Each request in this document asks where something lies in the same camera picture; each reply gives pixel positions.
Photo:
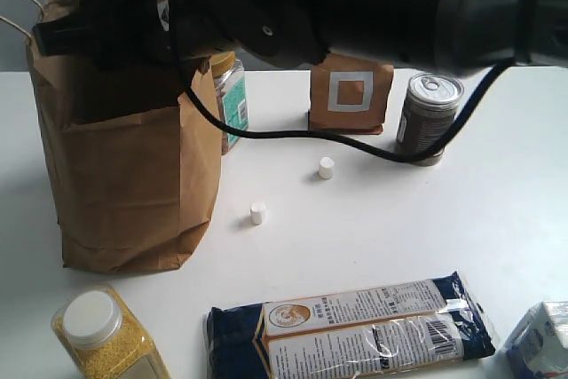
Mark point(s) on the brown kraft coffee pouch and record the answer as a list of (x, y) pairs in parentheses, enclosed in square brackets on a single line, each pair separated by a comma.
[(349, 96)]

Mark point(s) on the brown paper bag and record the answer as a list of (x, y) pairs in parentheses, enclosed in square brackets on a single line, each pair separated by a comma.
[(134, 167)]

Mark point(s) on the small white cylinder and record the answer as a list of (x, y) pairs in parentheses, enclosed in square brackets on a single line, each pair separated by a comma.
[(326, 168), (258, 213)]

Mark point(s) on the clear jar teal label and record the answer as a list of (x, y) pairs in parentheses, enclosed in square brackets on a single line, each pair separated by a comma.
[(229, 79)]

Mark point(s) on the blue noodle package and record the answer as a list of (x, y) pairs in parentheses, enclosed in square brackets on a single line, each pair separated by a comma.
[(359, 333)]

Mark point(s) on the yellow millet bottle white cap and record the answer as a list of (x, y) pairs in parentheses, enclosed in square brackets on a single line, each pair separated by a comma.
[(104, 338)]

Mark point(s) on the clear canister brown grains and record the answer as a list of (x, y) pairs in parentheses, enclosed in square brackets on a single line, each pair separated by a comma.
[(429, 109)]

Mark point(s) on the white blue tissue pack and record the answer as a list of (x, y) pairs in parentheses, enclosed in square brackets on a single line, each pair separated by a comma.
[(537, 347)]

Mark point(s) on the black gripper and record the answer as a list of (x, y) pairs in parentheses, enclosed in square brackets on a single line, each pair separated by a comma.
[(118, 33)]

